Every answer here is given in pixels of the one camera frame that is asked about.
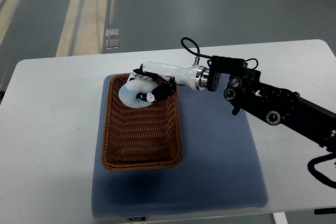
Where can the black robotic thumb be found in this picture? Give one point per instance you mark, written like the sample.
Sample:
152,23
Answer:
159,93

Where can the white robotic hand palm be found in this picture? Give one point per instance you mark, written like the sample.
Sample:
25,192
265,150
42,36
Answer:
195,77

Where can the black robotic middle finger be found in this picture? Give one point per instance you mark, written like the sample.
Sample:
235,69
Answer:
138,71

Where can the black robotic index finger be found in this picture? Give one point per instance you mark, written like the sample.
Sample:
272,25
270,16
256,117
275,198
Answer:
135,76

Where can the light blue plush toy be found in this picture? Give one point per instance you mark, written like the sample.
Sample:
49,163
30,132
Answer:
128,93

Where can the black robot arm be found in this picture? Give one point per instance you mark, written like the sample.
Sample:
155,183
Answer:
270,104

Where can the brown wicker basket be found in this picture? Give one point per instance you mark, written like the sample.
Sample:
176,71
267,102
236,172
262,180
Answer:
140,139

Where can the lower metal floor plate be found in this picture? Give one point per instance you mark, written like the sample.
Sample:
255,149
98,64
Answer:
112,43

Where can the metal floor plate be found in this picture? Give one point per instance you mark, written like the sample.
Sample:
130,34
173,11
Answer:
112,32
112,43

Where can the upper metal floor plate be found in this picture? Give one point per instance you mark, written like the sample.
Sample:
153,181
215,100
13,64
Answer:
112,32

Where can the blue fabric mat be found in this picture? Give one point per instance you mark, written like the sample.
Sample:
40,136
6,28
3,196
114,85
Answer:
220,169

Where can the white table leg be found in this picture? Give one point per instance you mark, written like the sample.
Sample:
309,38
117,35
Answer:
280,218

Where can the black object at table edge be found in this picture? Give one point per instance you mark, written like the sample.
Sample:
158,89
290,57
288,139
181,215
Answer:
325,211

